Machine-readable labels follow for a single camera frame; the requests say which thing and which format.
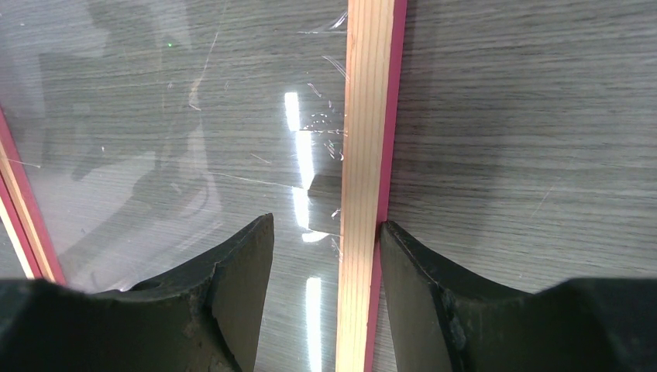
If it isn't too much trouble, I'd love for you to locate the transparent plastic sheet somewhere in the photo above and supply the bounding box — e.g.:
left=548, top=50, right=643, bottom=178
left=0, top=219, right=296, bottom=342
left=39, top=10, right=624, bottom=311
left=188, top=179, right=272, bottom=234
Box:
left=1, top=1, right=347, bottom=371

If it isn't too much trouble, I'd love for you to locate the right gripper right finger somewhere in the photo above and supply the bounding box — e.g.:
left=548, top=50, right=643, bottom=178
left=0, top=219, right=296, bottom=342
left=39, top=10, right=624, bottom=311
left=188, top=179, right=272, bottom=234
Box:
left=380, top=222, right=656, bottom=371

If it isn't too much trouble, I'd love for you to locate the orange wooden picture frame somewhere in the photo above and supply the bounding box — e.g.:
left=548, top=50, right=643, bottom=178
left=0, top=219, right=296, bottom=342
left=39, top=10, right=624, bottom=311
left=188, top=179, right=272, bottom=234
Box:
left=1, top=1, right=394, bottom=371

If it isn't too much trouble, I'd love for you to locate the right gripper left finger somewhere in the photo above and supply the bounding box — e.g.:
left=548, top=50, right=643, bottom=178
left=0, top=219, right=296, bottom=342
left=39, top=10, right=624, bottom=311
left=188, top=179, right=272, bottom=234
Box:
left=1, top=214, right=274, bottom=371

